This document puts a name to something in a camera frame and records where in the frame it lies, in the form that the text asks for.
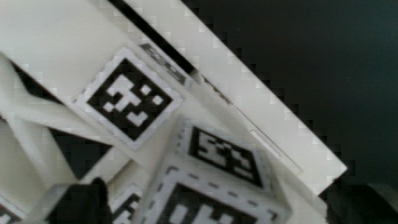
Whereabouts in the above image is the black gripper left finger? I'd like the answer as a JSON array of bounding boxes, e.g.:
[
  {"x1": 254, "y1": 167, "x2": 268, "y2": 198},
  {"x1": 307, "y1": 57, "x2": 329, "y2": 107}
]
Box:
[{"x1": 37, "y1": 178, "x2": 112, "y2": 224}]

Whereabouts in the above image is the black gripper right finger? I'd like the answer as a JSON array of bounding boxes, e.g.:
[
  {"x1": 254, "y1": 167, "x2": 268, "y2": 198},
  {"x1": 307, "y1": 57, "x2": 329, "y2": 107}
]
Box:
[{"x1": 322, "y1": 183, "x2": 398, "y2": 224}]

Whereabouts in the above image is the white cube nut with tag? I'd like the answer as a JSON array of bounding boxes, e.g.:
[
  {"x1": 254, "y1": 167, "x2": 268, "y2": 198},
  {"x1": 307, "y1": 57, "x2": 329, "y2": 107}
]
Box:
[{"x1": 133, "y1": 121, "x2": 291, "y2": 224}]

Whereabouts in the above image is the white chair back frame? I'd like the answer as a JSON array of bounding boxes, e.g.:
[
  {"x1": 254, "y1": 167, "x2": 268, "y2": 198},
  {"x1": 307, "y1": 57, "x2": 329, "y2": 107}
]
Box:
[{"x1": 0, "y1": 0, "x2": 195, "y2": 224}]

